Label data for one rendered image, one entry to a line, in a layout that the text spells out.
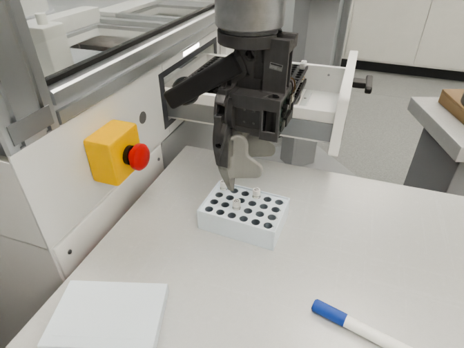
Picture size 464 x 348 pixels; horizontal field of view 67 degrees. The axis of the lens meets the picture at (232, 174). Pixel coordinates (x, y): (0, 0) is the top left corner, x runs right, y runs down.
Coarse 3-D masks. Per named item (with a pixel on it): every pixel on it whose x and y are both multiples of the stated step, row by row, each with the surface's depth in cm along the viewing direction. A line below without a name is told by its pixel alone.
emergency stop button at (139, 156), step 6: (138, 144) 50; (144, 144) 51; (132, 150) 49; (138, 150) 49; (144, 150) 50; (132, 156) 49; (138, 156) 49; (144, 156) 50; (132, 162) 49; (138, 162) 49; (144, 162) 51; (138, 168) 50
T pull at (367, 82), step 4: (368, 76) 68; (372, 76) 68; (356, 80) 66; (360, 80) 66; (364, 80) 66; (368, 80) 66; (372, 80) 67; (352, 84) 66; (356, 84) 66; (360, 84) 66; (364, 84) 65; (368, 84) 64; (368, 88) 63; (368, 92) 64
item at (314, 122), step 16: (192, 64) 80; (320, 80) 80; (336, 80) 79; (208, 96) 65; (320, 96) 79; (336, 96) 79; (176, 112) 69; (192, 112) 68; (208, 112) 67; (304, 112) 60; (320, 112) 59; (288, 128) 63; (304, 128) 62; (320, 128) 61
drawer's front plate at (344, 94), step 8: (352, 56) 73; (352, 64) 69; (352, 72) 65; (344, 80) 62; (352, 80) 62; (344, 88) 58; (344, 96) 56; (344, 104) 55; (336, 112) 57; (344, 112) 56; (336, 120) 57; (344, 120) 57; (336, 128) 58; (336, 136) 59; (336, 144) 60; (328, 152) 61; (336, 152) 60
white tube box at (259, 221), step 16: (224, 192) 57; (240, 192) 57; (208, 208) 54; (224, 208) 54; (240, 208) 54; (256, 208) 54; (272, 208) 54; (288, 208) 56; (208, 224) 54; (224, 224) 52; (240, 224) 51; (256, 224) 52; (272, 224) 51; (240, 240) 53; (256, 240) 51; (272, 240) 50
